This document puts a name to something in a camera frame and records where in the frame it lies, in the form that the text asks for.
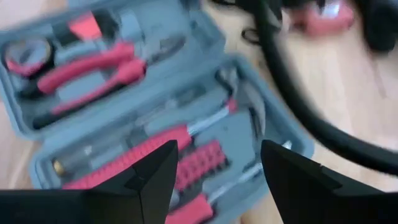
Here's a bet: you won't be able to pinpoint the clear tester screwdriver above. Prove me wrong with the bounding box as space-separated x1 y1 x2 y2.
51 83 206 180

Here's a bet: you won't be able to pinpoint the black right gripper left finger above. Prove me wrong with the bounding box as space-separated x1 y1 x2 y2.
95 139 179 224

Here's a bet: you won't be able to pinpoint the pink handled screwdriver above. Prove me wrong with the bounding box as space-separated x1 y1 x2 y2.
164 139 293 224

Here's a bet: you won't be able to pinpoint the grey plastic tool case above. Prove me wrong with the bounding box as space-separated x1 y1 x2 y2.
0 0 315 224

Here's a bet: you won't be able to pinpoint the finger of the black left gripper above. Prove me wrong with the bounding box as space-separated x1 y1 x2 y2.
357 0 398 53

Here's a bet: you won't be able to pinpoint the pink handled pliers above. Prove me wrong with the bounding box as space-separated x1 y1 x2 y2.
23 42 147 130

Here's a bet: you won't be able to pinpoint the short pink tool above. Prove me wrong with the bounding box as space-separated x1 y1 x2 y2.
174 139 231 192

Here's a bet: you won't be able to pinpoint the black tape roll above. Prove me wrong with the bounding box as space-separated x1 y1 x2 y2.
2 36 55 78

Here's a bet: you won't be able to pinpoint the hammer with pink handle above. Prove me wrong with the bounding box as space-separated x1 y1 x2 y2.
62 67 267 190

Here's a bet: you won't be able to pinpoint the pink round tape measure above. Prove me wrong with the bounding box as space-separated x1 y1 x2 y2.
241 0 355 45

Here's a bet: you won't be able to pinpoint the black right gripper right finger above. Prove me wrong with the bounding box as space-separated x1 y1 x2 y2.
260 139 384 224

